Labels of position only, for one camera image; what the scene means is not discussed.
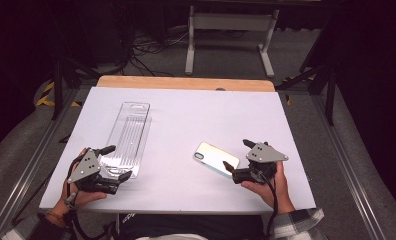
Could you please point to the person's left hand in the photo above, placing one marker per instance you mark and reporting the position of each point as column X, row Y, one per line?
column 86, row 199

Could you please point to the yellow black floor tape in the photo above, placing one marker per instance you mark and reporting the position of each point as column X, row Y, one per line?
column 46, row 96

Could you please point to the black tripod stand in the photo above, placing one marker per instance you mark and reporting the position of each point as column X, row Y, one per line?
column 331, row 90
column 57, row 86

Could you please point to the aluminium floor rail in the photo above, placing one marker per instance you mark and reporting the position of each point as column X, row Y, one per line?
column 347, row 166
column 22, row 181

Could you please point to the iridescent phone case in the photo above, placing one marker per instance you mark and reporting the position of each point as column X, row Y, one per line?
column 216, row 158

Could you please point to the white metal stand frame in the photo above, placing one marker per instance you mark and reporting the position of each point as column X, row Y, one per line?
column 232, row 21

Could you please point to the dark table grommet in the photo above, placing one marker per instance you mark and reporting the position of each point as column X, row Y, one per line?
column 220, row 89

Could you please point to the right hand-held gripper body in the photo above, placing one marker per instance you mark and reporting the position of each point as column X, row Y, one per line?
column 264, row 154

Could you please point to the clear plastic package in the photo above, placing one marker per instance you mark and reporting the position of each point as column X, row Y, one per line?
column 131, row 133

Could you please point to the wooden table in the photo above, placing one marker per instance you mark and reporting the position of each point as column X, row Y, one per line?
column 172, row 82

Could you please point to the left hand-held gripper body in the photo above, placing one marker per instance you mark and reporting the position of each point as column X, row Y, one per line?
column 84, row 168

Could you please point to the person's black clothing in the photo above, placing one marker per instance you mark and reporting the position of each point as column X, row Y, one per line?
column 192, row 226

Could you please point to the person's right hand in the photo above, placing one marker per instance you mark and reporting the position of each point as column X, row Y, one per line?
column 269, row 195

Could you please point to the white board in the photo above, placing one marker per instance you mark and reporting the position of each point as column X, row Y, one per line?
column 186, row 120

